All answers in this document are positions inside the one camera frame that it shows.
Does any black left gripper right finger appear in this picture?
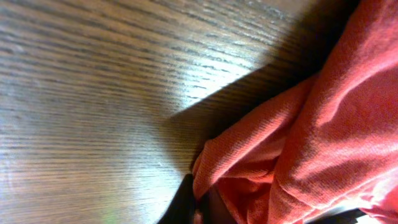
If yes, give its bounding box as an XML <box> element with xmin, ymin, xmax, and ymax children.
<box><xmin>306</xmin><ymin>208</ymin><xmax>366</xmax><ymax>224</ymax></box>

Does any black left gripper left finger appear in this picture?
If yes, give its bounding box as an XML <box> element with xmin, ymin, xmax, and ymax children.
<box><xmin>158</xmin><ymin>174</ymin><xmax>196</xmax><ymax>224</ymax></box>

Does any orange Fram t-shirt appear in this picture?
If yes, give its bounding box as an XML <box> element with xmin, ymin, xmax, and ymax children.
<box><xmin>193</xmin><ymin>0</ymin><xmax>397</xmax><ymax>223</ymax></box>

